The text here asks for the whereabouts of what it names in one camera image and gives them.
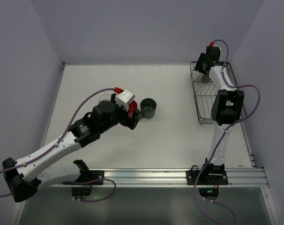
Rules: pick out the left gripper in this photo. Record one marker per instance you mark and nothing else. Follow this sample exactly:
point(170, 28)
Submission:
point(131, 119)

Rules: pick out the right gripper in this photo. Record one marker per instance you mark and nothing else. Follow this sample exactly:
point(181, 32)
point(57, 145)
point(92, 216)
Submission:
point(200, 66)

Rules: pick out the red mug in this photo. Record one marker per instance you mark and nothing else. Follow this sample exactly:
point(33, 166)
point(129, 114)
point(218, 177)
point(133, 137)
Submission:
point(132, 109)

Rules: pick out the clear faceted glass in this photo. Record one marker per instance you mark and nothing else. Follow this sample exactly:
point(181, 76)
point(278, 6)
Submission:
point(105, 97)

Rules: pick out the dark teal mug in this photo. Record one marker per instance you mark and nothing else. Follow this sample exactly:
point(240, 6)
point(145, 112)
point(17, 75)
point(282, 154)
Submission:
point(148, 107)

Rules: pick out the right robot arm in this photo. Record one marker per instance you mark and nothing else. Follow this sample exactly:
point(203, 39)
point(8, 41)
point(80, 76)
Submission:
point(225, 112)

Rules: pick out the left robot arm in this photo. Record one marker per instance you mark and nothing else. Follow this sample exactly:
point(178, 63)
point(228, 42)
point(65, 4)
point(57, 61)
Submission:
point(78, 134)

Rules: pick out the clear glass back left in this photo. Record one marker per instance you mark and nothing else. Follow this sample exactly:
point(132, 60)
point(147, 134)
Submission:
point(196, 76)

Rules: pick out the olive green mug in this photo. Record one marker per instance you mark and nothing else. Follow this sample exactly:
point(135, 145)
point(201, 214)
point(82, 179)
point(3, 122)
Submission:
point(206, 79)

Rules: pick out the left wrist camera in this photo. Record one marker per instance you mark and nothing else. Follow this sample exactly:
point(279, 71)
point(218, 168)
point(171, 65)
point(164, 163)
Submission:
point(124, 99)

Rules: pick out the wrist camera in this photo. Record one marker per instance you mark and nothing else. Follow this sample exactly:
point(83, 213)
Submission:
point(216, 51)
point(124, 99)

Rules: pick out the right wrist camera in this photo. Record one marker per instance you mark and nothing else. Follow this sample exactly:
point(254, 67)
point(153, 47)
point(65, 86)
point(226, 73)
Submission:
point(216, 51)

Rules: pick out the black wire dish rack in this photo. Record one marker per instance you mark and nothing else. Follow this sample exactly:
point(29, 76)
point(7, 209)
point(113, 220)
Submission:
point(204, 97)

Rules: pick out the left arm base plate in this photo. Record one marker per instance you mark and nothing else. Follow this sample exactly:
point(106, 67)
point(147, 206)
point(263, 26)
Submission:
point(92, 177)

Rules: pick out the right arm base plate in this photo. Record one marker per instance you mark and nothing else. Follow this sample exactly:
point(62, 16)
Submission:
point(211, 175)

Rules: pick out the aluminium mounting rail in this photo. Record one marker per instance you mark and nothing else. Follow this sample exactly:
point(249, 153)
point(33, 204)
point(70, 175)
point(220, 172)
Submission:
point(145, 177)

